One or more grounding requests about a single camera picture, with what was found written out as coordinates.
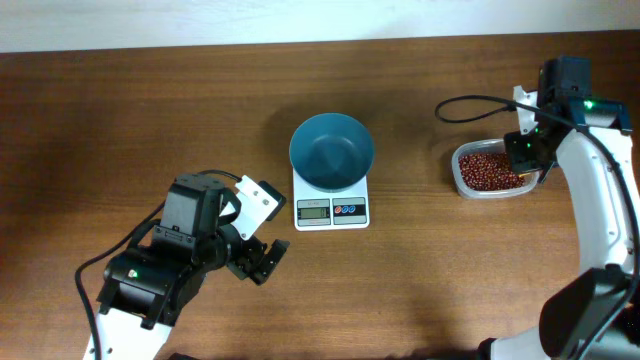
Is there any clear container of red beans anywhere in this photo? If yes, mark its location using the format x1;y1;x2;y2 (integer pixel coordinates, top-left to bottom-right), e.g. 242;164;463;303
451;139;539;200

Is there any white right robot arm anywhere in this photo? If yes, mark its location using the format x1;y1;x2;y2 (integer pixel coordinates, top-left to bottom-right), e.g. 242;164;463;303
477;56;639;359

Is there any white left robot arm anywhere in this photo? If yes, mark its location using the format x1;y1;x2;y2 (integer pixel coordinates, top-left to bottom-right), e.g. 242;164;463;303
84;170;289;359

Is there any white digital kitchen scale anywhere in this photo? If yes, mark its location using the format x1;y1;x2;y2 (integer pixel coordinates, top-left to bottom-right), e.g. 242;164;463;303
293;171;370;232

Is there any blue-grey bowl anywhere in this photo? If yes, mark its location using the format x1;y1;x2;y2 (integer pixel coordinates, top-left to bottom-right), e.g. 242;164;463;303
289;113;376;192

